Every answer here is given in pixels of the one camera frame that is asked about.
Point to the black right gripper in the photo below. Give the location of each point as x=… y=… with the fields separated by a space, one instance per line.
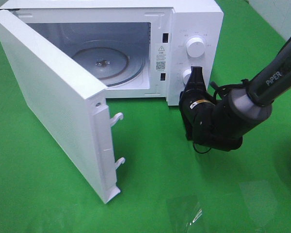
x=195 y=103

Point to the white microwave door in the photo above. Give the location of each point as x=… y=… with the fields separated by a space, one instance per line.
x=67 y=100

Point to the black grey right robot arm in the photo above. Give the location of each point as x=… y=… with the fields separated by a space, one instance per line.
x=219 y=121

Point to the upper white microwave knob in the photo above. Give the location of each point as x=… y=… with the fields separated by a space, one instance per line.
x=195 y=47

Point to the white microwave oven body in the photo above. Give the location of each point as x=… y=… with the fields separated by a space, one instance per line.
x=163 y=25

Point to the glass microwave turntable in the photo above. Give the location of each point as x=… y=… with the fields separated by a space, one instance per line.
x=112 y=62

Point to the green table mat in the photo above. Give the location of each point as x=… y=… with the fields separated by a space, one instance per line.
x=166 y=187

